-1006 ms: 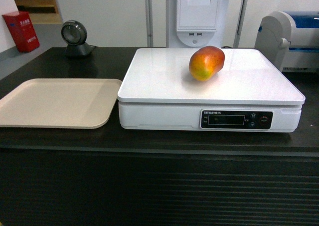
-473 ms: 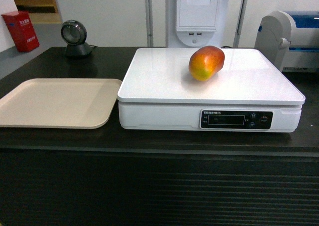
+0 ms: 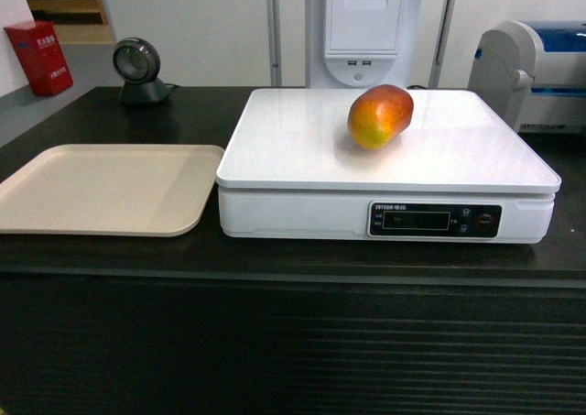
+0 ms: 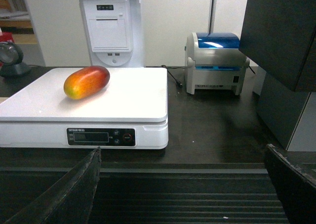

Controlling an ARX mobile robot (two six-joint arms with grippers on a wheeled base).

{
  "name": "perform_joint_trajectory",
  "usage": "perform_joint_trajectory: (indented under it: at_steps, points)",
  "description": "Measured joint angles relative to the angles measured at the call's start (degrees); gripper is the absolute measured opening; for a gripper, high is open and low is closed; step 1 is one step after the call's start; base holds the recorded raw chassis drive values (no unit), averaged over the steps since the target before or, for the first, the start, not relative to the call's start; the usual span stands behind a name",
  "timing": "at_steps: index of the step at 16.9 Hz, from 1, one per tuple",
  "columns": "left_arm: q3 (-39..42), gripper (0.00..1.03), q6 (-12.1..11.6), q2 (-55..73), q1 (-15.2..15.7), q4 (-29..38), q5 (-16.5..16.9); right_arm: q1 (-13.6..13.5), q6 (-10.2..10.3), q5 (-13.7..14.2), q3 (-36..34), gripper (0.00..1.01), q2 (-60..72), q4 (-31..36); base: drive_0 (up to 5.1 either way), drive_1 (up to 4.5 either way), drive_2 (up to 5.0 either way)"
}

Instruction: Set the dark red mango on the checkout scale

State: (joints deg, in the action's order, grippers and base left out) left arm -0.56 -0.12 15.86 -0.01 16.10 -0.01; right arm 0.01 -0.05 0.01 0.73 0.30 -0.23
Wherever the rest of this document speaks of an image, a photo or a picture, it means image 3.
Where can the dark red mango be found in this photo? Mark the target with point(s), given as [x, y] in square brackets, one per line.
[379, 115]

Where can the black slatted checkout counter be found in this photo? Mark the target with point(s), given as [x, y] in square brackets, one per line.
[206, 324]

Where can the white digital checkout scale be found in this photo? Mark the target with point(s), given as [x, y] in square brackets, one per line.
[458, 173]

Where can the white POS terminal stand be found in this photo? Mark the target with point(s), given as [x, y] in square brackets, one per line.
[359, 43]

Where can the black barcode scanner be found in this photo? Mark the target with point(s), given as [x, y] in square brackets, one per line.
[137, 62]

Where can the beige plastic tray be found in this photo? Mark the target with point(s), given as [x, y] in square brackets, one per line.
[120, 190]

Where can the blue white label printer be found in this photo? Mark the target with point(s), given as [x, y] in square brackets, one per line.
[532, 74]

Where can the wooden pallet stack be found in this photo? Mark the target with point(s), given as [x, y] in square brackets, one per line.
[76, 21]

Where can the red fire extinguisher box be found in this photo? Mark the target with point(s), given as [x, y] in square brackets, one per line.
[38, 50]

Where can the white partition frame post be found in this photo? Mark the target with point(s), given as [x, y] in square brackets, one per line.
[273, 20]

